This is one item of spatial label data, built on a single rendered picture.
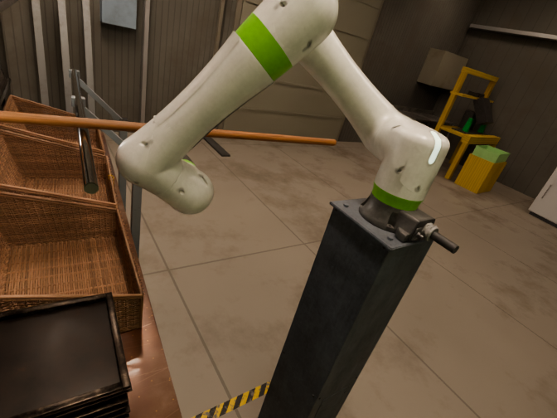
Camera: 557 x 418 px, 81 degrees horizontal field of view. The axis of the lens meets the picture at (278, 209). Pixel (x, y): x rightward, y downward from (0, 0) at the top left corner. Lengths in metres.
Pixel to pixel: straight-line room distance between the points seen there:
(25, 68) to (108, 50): 0.84
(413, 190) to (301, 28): 0.43
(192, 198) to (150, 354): 0.62
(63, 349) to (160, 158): 0.48
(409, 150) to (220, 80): 0.43
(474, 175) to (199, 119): 6.01
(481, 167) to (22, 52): 6.31
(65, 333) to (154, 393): 0.34
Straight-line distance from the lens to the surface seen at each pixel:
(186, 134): 0.68
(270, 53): 0.64
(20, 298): 1.12
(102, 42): 4.49
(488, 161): 6.39
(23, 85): 4.38
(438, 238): 0.86
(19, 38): 4.29
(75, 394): 0.85
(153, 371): 1.19
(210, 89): 0.65
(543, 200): 6.52
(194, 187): 0.75
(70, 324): 0.96
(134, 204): 1.71
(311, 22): 0.65
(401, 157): 0.81
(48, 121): 1.15
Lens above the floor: 1.56
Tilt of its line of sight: 27 degrees down
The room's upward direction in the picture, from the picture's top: 15 degrees clockwise
